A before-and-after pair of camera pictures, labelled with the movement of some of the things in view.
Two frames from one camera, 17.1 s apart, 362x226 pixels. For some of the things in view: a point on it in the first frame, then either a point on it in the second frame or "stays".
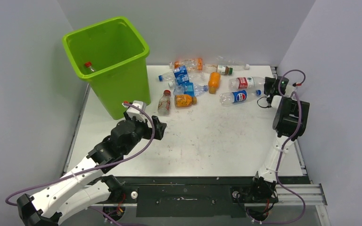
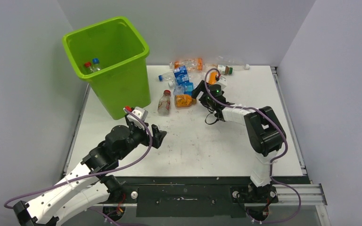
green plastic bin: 112,55 stays
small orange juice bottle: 214,82 stays
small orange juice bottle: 185,100 stays
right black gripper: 268,81 -> 201,87
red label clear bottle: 88,64 stays
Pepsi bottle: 226,99 -> 95,67
